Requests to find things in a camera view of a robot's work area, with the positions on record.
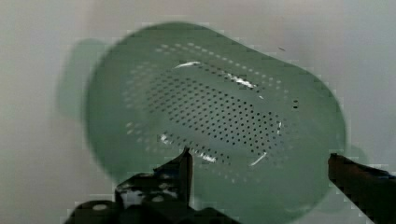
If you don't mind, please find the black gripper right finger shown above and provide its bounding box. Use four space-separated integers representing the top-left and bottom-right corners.
328 153 396 224

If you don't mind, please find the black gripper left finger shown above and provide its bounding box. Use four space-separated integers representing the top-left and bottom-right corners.
64 147 240 224

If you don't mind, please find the green plastic strainer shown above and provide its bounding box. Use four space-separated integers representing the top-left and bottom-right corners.
57 21 360 224

